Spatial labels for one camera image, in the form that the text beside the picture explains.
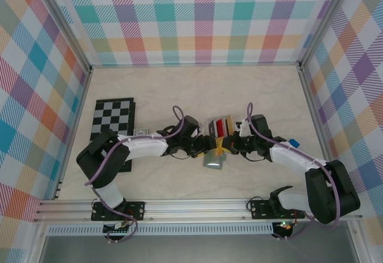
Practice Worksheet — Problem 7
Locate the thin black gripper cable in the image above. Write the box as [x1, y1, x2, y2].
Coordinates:
[242, 152, 270, 164]
[166, 150, 194, 161]

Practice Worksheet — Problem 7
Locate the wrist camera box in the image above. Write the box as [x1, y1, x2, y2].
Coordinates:
[237, 113, 273, 140]
[181, 114, 205, 140]

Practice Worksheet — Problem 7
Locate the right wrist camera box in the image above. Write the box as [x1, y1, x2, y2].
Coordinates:
[237, 113, 273, 140]

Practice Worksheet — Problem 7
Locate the aluminium left side rail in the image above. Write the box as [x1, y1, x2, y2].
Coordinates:
[53, 68, 93, 201]

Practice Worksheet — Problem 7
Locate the slotted grey cable duct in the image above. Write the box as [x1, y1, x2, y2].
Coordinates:
[47, 225, 275, 236]

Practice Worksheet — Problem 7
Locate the aluminium right corner post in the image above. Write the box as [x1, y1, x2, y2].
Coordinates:
[297, 0, 357, 71]

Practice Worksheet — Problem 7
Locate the aluminium right side rail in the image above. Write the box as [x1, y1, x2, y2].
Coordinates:
[297, 65, 364, 204]

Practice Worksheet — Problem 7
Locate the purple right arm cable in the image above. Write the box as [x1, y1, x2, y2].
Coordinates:
[245, 102, 342, 243]

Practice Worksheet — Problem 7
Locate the thin black left gripper cable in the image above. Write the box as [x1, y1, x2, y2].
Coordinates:
[166, 150, 194, 161]

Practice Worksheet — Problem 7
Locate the red card with black stripe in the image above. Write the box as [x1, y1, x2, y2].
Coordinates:
[215, 118, 226, 138]

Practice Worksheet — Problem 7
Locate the aluminium back rail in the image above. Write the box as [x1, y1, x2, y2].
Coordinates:
[91, 62, 301, 68]

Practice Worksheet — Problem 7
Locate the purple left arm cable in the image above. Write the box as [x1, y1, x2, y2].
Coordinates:
[84, 105, 188, 244]

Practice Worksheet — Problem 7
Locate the aluminium left corner post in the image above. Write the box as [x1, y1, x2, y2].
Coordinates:
[34, 0, 93, 75]

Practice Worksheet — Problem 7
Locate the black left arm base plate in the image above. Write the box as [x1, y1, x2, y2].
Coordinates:
[91, 200, 147, 222]

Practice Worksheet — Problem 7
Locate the green card holder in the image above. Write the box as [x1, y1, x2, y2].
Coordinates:
[202, 152, 226, 171]

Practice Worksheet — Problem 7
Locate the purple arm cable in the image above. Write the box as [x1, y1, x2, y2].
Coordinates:
[84, 105, 188, 244]
[245, 102, 342, 243]

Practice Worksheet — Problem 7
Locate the thin black right gripper cable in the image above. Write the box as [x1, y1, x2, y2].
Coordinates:
[242, 152, 270, 164]

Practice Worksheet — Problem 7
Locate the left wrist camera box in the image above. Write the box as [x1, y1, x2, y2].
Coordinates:
[181, 114, 205, 140]

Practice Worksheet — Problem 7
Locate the black grey chessboard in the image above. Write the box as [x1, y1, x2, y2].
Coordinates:
[89, 96, 137, 173]

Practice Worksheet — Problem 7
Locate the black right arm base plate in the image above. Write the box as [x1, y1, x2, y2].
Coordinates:
[250, 198, 306, 220]

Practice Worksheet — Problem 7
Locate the aluminium corner post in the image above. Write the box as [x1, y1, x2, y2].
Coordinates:
[34, 0, 93, 75]
[297, 0, 357, 71]

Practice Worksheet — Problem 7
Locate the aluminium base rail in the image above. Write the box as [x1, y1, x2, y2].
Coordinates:
[32, 198, 365, 224]

